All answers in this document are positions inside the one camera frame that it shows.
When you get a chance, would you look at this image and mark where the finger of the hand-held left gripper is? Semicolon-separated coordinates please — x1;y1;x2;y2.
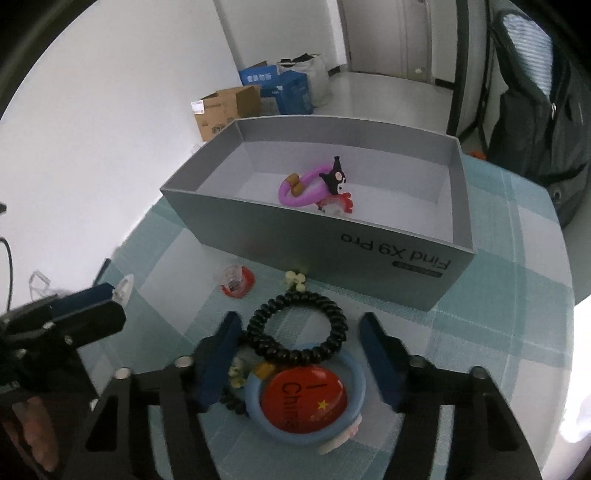
28;283;116;319
41;299;127;352

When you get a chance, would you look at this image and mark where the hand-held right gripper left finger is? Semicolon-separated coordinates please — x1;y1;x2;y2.
69;311;245;480

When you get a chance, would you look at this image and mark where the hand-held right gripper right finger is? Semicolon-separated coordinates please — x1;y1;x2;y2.
359;312;546;480

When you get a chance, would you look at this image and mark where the blue hair ring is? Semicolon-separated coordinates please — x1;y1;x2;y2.
244;344;368;455

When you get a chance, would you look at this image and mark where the black hair tie cream flower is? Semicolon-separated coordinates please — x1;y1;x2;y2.
221;353;278;418

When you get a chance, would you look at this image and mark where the black spiral hair tie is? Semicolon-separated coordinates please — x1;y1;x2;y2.
246;292;348;365

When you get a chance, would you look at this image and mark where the grey cardboard box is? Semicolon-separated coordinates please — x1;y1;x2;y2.
160;116;476;311

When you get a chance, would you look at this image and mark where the purple hair tie black figure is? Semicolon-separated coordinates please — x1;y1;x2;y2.
278;157;352;209

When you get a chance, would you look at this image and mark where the person's left hand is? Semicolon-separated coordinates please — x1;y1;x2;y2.
0;396;62;472

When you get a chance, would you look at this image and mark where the clear plastic holder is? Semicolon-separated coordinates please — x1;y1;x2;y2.
28;272;52;301

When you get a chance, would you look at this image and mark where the checked green tablecloth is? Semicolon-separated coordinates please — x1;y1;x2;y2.
95;152;578;480

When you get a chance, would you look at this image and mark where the brown cardboard carton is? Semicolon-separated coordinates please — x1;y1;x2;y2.
191;85;262;141

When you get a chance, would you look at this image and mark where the person in striped shirt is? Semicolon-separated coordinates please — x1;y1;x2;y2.
485;9;591;227

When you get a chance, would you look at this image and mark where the blue cardboard carton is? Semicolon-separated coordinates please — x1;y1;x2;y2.
239;60;315;116

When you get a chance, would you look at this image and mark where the white bag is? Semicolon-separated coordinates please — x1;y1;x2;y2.
277;53;334;109

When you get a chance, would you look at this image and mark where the black clothes rack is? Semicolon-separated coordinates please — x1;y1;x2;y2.
445;0;491;153

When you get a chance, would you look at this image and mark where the grey door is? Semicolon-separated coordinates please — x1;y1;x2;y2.
339;0;458;84

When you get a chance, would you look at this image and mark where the striped shirt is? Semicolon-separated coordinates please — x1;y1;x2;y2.
501;14;555;100

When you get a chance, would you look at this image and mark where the black cable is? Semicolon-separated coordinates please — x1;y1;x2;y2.
0;235;16;315

